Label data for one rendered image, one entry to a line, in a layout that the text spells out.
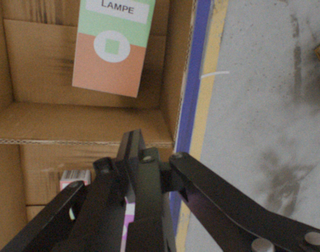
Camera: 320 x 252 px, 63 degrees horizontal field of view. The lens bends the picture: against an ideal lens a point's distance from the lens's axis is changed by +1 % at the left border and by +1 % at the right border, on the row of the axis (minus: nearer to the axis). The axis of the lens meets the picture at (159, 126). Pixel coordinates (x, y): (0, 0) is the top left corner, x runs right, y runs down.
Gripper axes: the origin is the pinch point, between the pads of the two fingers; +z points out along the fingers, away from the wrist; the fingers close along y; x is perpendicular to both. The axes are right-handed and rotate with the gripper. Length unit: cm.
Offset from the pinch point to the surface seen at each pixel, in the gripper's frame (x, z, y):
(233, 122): -42, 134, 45
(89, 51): 10.6, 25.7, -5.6
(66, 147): -5.9, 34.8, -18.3
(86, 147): -7.0, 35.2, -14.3
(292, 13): 10, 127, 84
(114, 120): -1.6, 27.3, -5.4
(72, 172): -11.4, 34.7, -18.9
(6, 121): 3.6, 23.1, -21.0
